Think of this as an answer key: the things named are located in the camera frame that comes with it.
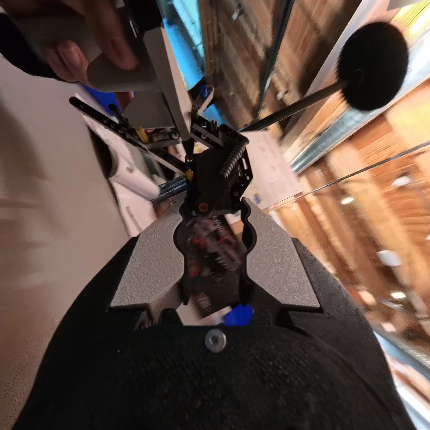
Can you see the dark toy set box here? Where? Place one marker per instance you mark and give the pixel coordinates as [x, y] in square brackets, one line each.
[215, 262]

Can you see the person's left forearm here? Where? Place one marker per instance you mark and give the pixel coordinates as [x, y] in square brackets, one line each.
[16, 50]

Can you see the blue plastic object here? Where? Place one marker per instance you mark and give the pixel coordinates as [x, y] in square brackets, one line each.
[100, 97]
[238, 315]

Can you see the black round pad on rod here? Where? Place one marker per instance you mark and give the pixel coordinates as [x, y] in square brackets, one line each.
[373, 67]

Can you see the grey black toy brick assembly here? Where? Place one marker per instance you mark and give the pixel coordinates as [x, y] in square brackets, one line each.
[215, 181]

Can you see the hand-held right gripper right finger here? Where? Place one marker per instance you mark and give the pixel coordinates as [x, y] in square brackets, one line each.
[278, 268]

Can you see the person's left hand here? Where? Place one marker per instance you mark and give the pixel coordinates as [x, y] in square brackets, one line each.
[111, 30]

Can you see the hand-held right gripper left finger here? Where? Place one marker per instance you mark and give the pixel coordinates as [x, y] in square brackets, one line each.
[151, 268]

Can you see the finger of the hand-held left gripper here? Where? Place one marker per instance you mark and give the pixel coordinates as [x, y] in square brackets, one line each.
[147, 111]
[168, 77]

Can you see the white rounded object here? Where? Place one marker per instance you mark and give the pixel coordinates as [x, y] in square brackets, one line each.
[134, 181]

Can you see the light blue panel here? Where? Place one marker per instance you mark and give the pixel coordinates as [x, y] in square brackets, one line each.
[181, 40]

